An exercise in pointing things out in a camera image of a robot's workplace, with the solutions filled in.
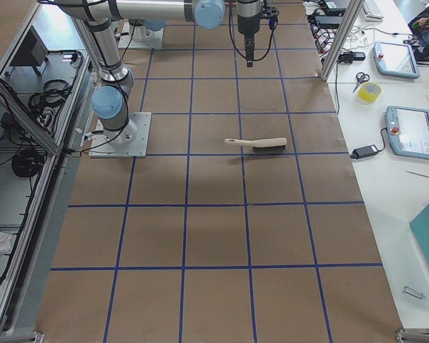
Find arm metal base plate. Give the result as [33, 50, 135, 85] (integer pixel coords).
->
[118, 23, 164, 50]
[88, 112, 152, 158]

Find beige hand brush black bristles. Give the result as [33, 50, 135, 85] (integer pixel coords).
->
[224, 137, 287, 154]

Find aluminium frame post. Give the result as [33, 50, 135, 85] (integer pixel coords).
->
[320, 0, 363, 81]

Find lower teach pendant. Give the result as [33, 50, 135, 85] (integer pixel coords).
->
[385, 106, 429, 160]

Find black handled scissors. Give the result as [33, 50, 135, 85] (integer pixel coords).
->
[352, 71, 370, 93]

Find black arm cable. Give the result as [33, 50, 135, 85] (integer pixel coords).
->
[228, 0, 276, 61]

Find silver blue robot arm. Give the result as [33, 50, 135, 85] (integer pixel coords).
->
[49, 1, 279, 144]

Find black power brick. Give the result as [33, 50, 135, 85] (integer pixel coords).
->
[350, 144, 380, 159]

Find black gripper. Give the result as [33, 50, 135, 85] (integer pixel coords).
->
[237, 0, 280, 68]

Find yellow tape roll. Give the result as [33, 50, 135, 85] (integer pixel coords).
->
[357, 81, 382, 104]

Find upper teach pendant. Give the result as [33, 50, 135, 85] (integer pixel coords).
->
[373, 41, 420, 79]

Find teach pendant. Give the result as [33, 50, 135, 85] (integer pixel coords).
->
[385, 106, 429, 160]
[373, 41, 420, 79]

